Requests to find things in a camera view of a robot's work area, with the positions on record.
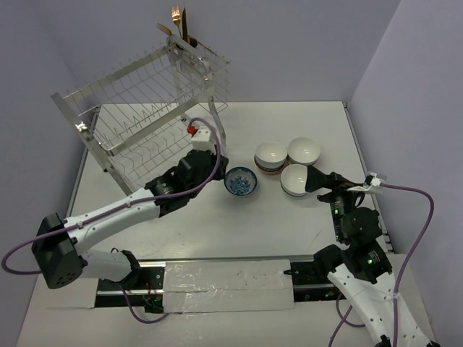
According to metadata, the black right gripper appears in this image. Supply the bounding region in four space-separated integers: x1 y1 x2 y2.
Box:
305 163 367 241

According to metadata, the white bowl front stack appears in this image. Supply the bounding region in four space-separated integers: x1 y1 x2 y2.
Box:
280 164 307 197

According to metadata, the blue floral bowl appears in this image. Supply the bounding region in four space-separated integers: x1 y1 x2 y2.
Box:
224 166 258 197

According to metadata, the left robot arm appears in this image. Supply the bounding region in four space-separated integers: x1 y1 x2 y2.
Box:
31 150 229 290

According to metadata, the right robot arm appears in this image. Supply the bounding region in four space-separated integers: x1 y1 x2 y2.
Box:
305 165 437 346

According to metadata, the stainless steel dish rack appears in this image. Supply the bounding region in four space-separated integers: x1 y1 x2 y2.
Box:
51 35 229 194

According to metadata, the white bowl orange stack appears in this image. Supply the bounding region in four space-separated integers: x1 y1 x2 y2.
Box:
287 137 321 166

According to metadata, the white bowl brown pattern stack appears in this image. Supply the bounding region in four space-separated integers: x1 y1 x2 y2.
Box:
254 142 287 174

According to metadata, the perforated steel cutlery holder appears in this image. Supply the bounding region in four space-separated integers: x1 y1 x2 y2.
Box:
166 36 204 75

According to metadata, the taped white cover sheet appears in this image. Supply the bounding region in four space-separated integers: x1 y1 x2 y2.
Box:
162 260 294 313

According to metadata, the gold knife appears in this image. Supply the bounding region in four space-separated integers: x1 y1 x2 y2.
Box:
182 8 190 43

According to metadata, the gold fork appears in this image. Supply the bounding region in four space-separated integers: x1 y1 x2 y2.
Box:
171 5 183 38

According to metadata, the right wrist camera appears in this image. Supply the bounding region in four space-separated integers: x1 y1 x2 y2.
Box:
347 172 386 194

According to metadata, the black mounting rail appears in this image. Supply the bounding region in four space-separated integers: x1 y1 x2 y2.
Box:
95 256 341 314

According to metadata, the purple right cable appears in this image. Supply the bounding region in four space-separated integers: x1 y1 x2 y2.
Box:
328 182 435 347

